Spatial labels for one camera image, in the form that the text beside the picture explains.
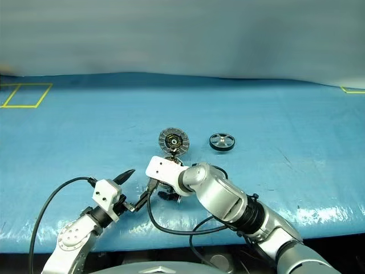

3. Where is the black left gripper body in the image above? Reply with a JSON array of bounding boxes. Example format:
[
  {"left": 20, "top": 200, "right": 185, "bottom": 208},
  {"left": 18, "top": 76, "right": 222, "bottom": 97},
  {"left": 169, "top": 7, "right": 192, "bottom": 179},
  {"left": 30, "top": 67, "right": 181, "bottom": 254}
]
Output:
[{"left": 113, "top": 193, "right": 137, "bottom": 216}]

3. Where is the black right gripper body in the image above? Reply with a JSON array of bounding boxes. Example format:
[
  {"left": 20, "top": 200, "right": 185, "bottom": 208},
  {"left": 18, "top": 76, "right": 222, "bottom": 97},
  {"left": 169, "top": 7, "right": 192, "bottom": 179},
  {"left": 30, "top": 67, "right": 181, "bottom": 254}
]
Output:
[{"left": 157, "top": 186, "right": 184, "bottom": 204}]

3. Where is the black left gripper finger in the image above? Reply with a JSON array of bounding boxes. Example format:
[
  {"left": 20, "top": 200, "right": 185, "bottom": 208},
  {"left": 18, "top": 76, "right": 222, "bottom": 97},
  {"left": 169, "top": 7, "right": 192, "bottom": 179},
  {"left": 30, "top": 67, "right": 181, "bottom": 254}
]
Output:
[
  {"left": 112, "top": 168, "right": 136, "bottom": 187},
  {"left": 132, "top": 190, "right": 152, "bottom": 213}
]

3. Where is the silver round motor housing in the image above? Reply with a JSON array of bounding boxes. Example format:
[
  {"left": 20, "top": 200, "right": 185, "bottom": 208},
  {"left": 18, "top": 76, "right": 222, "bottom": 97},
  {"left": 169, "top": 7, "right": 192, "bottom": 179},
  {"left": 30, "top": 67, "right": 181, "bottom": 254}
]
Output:
[{"left": 158, "top": 127, "right": 190, "bottom": 166}]

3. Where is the black spoked rotor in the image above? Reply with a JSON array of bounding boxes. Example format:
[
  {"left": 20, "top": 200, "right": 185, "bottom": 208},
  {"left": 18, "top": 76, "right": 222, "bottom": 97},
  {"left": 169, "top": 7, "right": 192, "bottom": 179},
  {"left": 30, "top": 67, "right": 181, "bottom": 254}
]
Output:
[{"left": 209, "top": 132, "right": 237, "bottom": 153}]

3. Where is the blue table cover sheet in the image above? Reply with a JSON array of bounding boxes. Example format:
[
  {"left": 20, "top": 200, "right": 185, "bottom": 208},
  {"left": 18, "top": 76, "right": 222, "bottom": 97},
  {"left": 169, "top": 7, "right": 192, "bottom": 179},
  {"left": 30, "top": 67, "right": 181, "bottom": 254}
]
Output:
[{"left": 0, "top": 71, "right": 365, "bottom": 254}]

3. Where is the silver robot torso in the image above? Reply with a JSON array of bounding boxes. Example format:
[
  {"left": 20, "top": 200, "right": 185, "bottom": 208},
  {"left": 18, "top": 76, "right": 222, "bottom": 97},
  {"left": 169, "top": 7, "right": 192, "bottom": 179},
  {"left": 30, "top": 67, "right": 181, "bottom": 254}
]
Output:
[{"left": 88, "top": 260, "right": 217, "bottom": 274}]

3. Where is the grey round disc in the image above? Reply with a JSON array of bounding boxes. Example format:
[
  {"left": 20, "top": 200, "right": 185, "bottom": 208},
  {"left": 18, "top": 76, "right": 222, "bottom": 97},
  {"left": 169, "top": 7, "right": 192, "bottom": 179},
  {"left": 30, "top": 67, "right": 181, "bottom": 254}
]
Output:
[{"left": 209, "top": 253, "right": 230, "bottom": 272}]

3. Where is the large yellow tape square outline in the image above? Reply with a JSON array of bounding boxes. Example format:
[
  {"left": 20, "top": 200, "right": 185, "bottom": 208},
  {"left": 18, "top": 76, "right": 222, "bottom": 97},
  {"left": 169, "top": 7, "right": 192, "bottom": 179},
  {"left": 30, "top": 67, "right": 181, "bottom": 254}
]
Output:
[{"left": 0, "top": 83, "right": 54, "bottom": 109}]

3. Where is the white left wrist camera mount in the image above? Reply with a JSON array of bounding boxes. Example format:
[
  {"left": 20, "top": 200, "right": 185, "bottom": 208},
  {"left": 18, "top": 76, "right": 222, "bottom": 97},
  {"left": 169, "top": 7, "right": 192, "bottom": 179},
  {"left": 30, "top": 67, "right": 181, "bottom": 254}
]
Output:
[{"left": 91, "top": 179, "right": 122, "bottom": 222}]

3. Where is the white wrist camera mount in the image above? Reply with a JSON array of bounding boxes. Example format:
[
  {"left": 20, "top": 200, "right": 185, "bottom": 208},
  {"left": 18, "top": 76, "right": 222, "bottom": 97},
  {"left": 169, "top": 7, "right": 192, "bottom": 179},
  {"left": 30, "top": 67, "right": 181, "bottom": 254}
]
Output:
[
  {"left": 91, "top": 179, "right": 122, "bottom": 222},
  {"left": 145, "top": 155, "right": 190, "bottom": 198}
]

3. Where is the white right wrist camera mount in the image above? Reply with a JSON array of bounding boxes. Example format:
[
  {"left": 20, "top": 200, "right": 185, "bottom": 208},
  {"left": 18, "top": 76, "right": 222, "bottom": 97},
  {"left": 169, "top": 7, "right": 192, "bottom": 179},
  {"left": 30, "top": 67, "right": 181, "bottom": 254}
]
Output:
[{"left": 145, "top": 155, "right": 190, "bottom": 198}]

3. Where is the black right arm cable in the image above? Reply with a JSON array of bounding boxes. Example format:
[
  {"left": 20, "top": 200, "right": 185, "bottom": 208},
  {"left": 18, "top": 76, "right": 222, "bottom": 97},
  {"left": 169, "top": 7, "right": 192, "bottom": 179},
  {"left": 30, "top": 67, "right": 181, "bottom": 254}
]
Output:
[{"left": 147, "top": 179, "right": 257, "bottom": 269}]

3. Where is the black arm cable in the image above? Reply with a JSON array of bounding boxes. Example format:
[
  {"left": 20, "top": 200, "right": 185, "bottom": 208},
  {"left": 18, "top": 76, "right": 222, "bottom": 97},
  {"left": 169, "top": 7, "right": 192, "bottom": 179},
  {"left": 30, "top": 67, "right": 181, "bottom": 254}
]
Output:
[
  {"left": 147, "top": 179, "right": 257, "bottom": 269},
  {"left": 28, "top": 176, "right": 96, "bottom": 274}
]

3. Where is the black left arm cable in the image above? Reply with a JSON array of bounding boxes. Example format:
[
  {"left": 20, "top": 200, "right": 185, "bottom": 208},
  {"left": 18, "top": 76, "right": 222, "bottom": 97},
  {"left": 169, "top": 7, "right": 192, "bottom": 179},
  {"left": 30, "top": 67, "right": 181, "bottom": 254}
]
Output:
[{"left": 28, "top": 176, "right": 96, "bottom": 274}]

